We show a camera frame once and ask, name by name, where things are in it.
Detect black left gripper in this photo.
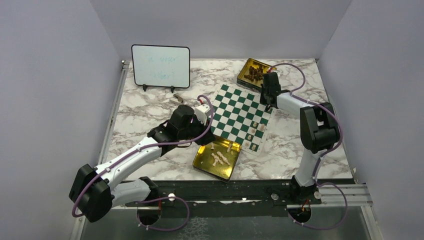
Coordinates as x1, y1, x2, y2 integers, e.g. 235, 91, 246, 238
178, 115, 217, 147

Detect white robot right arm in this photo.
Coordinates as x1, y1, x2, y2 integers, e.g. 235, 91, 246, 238
260, 72, 341, 204

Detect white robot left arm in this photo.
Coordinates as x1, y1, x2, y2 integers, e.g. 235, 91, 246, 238
69, 104, 216, 223

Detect pile of dark chess pieces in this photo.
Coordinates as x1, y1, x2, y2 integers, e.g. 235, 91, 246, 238
244, 65, 264, 82

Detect gold tin dark pieces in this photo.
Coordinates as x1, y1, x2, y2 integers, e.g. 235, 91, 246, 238
236, 58, 271, 91

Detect green white chess board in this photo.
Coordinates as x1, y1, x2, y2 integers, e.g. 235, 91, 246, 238
203, 84, 275, 156

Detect gold tin white pieces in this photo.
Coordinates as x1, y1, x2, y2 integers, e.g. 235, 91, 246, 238
192, 136, 241, 182

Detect small tan clip object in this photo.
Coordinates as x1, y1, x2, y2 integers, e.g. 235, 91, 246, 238
171, 94, 184, 104

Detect small whiteboard on stand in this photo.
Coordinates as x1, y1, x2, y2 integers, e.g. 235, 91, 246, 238
131, 44, 191, 92

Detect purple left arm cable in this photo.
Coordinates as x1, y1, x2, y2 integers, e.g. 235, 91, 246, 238
71, 95, 216, 233

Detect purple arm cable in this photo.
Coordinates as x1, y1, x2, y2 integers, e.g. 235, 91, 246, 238
268, 62, 349, 231
71, 95, 216, 233

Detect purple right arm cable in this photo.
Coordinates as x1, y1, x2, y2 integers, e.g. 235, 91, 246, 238
268, 62, 349, 231

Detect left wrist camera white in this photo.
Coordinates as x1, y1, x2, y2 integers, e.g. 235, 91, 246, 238
194, 104, 211, 126

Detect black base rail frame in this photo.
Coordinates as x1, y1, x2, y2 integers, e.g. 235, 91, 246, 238
81, 178, 369, 220

